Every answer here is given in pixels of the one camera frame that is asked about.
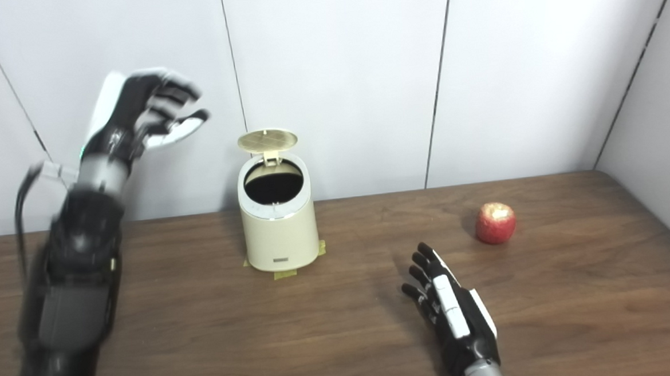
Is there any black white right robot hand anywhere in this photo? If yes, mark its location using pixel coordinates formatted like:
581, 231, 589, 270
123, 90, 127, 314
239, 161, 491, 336
399, 238, 502, 376

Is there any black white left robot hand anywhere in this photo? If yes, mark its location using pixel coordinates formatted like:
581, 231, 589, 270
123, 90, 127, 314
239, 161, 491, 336
77, 66, 212, 168

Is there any red apple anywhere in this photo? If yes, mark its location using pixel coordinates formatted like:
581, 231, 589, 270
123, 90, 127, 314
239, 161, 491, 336
474, 201, 518, 246

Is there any round cream bin lid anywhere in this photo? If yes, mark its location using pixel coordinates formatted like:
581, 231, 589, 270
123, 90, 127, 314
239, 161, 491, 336
237, 127, 300, 169

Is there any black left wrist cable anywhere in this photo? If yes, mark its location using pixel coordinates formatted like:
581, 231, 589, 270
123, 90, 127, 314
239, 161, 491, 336
11, 159, 85, 280

